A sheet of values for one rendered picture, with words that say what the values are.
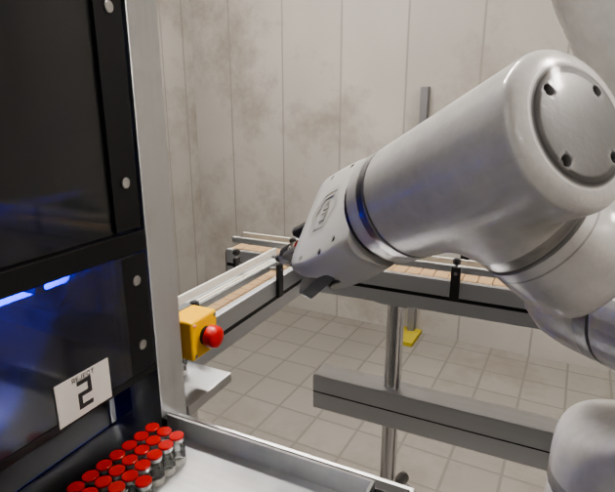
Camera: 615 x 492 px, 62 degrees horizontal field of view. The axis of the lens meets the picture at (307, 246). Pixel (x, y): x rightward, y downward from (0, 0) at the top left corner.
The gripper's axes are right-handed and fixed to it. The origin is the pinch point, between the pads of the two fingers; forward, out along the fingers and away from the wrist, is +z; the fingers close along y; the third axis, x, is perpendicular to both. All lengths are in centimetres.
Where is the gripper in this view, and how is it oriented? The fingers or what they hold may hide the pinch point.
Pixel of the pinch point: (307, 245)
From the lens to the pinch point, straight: 52.2
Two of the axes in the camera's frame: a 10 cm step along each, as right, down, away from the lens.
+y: -3.5, 8.8, -3.3
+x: 8.4, 4.5, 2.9
